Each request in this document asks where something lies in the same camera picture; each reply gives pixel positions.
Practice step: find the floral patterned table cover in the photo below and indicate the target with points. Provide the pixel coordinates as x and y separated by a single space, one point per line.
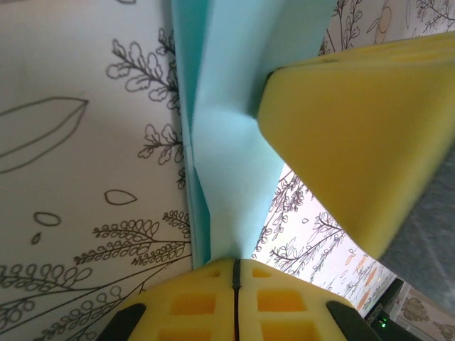
71 142

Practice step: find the light blue cloth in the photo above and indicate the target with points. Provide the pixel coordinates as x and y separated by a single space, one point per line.
227 106

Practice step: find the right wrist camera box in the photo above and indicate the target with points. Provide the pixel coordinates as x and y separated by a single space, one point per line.
385 319

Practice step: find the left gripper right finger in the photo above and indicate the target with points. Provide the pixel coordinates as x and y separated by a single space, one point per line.
284 309

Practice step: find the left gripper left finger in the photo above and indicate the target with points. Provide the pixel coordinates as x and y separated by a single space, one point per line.
192 309

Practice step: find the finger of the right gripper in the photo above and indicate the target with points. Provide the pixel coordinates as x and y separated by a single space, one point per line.
355 142
409 46

